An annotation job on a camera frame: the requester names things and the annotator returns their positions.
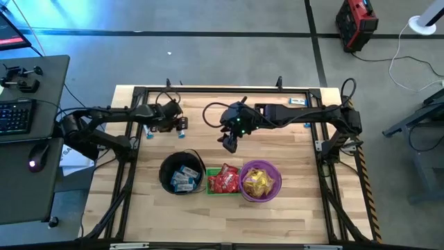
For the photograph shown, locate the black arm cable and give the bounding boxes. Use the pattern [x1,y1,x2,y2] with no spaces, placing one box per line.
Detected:
[53,90,182,121]
[202,77,358,129]

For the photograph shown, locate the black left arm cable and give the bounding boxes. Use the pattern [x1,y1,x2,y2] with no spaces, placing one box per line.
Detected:
[53,90,182,121]

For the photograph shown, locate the black backlit keyboard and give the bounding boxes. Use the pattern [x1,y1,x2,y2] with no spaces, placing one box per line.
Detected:
[0,98,36,137]

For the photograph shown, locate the grey metal stand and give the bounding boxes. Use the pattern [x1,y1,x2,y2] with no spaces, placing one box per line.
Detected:
[382,87,444,205]

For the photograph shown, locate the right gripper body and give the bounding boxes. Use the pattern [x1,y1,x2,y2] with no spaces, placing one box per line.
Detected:
[219,101,259,138]

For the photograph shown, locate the silver metal bracket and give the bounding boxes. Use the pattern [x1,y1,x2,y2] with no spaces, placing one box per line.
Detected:
[303,244,344,250]
[109,242,151,250]

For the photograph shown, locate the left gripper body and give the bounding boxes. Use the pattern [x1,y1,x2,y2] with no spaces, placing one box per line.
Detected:
[151,99,184,134]

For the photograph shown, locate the computer monitor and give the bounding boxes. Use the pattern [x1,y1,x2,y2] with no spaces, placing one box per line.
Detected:
[0,12,33,52]

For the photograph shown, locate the red KitKat packet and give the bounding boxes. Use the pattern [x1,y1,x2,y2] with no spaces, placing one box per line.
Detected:
[207,175,219,194]
[221,162,241,176]
[216,174,230,194]
[227,176,241,194]

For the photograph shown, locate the white cable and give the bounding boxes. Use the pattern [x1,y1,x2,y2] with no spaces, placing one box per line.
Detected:
[388,21,444,93]

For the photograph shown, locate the black halloween bucket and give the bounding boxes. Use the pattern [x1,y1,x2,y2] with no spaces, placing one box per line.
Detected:
[159,149,208,197]

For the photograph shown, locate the purple halloween bucket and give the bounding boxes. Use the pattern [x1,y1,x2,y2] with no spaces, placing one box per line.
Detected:
[238,159,283,203]

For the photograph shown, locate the black C-clamp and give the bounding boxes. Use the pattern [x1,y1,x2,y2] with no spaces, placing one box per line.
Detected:
[1,65,44,79]
[0,77,41,94]

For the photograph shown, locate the black aluminium table frame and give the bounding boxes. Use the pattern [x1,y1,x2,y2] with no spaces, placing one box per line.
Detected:
[78,85,375,250]

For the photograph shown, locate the black floor cable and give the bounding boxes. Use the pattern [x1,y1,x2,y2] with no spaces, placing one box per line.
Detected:
[349,51,444,78]

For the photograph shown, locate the green plastic basket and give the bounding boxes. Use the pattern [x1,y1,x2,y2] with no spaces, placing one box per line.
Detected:
[205,167,242,197]

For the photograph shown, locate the white floor stand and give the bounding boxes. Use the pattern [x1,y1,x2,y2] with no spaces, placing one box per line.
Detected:
[408,0,444,36]

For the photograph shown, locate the white cardboard box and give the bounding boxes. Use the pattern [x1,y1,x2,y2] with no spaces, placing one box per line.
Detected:
[58,145,98,177]

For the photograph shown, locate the yellow black hazard tape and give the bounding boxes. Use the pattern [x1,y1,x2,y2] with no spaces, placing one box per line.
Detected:
[341,95,383,244]

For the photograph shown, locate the black desk top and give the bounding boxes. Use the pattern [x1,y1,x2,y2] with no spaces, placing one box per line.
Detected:
[0,137,65,226]
[0,54,71,144]

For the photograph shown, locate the black computer mouse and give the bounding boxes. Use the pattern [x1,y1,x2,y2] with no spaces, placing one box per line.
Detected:
[27,143,51,174]

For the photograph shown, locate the red black tool box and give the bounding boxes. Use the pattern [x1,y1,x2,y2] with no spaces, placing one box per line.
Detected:
[334,0,379,54]

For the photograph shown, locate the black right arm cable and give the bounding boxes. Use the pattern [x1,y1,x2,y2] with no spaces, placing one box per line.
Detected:
[202,77,358,129]

